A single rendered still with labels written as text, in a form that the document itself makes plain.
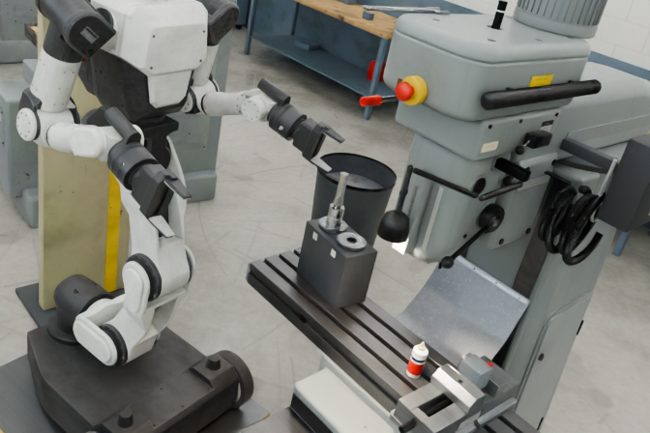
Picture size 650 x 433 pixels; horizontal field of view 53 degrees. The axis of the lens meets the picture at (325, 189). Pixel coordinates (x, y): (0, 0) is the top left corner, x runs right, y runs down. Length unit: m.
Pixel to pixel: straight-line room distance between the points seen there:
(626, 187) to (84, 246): 2.44
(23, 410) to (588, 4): 2.04
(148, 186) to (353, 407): 0.86
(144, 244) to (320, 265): 0.53
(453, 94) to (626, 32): 4.68
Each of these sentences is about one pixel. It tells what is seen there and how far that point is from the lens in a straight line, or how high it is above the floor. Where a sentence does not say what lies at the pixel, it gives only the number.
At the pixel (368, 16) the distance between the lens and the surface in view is 6.71.
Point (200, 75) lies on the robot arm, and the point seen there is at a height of 1.53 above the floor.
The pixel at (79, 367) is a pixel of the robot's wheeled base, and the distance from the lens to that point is 2.30.
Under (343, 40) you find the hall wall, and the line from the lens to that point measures 7.82.
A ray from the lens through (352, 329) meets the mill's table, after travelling 1.93.
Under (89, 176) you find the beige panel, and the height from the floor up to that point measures 0.71.
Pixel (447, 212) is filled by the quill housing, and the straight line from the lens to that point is 1.54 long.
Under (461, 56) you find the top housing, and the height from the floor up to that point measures 1.86.
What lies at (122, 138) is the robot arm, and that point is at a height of 1.53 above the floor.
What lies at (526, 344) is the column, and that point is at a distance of 2.12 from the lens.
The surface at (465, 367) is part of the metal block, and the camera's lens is 1.72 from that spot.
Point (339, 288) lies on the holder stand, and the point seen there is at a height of 1.04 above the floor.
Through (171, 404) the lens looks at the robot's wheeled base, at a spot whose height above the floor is 0.59.
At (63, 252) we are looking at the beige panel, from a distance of 3.25.
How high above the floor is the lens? 2.13
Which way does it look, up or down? 26 degrees down
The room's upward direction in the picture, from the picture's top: 12 degrees clockwise
